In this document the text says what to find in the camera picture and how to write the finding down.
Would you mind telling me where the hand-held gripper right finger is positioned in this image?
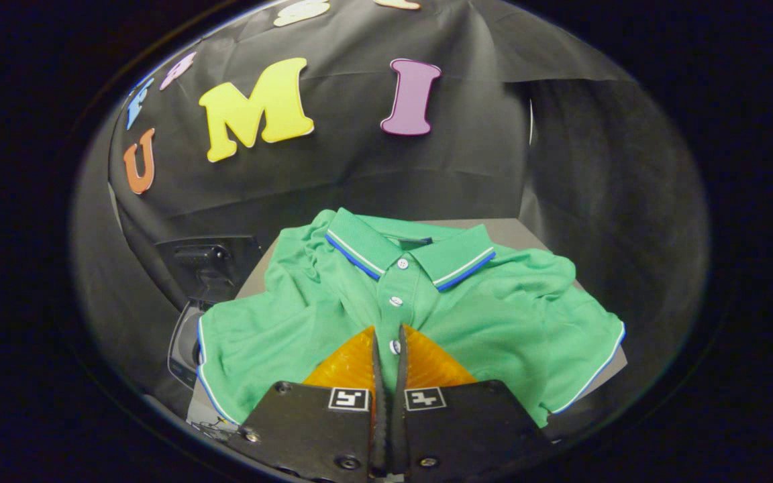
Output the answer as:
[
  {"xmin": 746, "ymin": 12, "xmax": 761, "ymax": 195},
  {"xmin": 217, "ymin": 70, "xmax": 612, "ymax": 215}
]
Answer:
[{"xmin": 390, "ymin": 324, "xmax": 553, "ymax": 478}]

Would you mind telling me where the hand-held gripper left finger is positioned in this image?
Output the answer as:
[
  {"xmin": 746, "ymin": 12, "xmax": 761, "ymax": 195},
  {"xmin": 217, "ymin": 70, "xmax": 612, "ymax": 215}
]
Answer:
[{"xmin": 238, "ymin": 325, "xmax": 388, "ymax": 481}]

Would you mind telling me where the green polo shirt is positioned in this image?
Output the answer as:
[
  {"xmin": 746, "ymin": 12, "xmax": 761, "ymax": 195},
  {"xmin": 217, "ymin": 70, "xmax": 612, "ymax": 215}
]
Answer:
[{"xmin": 195, "ymin": 208, "xmax": 627, "ymax": 429}]

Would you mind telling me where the dark washing machine lid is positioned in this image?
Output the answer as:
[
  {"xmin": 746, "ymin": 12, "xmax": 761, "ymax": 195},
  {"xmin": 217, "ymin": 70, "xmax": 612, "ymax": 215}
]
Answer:
[{"xmin": 155, "ymin": 235, "xmax": 264, "ymax": 307}]

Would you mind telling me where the beige cabinet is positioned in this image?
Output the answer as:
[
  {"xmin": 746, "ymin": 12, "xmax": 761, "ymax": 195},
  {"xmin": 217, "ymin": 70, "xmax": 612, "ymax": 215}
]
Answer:
[{"xmin": 236, "ymin": 218, "xmax": 629, "ymax": 407}]

